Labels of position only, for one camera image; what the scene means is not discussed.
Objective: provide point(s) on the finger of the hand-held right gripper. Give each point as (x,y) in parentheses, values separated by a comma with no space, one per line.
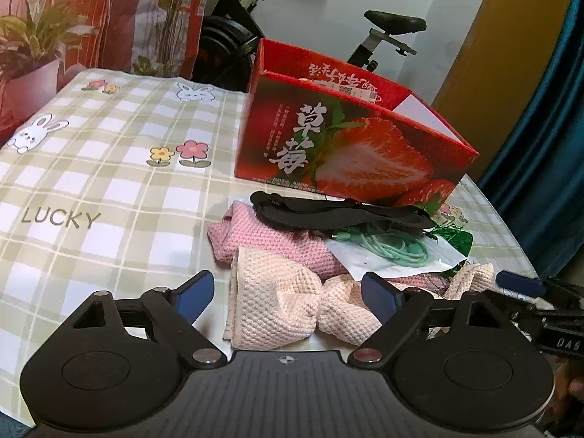
(520,283)

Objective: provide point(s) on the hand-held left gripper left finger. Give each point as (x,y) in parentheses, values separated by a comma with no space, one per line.
(196,293)

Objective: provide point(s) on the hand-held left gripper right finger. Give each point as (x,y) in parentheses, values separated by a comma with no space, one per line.
(378,294)

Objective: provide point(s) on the pale pink waffle towel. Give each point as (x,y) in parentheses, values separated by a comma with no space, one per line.
(269,301)

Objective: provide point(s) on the green tasselled sachet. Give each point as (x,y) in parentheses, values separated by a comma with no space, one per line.
(456,237)

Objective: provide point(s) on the rose pink waffle towel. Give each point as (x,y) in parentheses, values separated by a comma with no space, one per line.
(273,242)

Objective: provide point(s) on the red strawberry cardboard box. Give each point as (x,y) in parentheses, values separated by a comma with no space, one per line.
(365,155)

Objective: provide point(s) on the teal curtain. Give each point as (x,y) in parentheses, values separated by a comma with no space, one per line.
(547,169)

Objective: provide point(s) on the green checked rabbit tablecloth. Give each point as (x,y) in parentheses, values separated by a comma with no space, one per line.
(114,191)

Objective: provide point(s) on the wooden door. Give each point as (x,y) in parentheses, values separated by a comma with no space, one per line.
(502,54)

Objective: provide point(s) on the black exercise bike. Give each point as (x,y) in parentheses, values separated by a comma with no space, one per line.
(228,32)

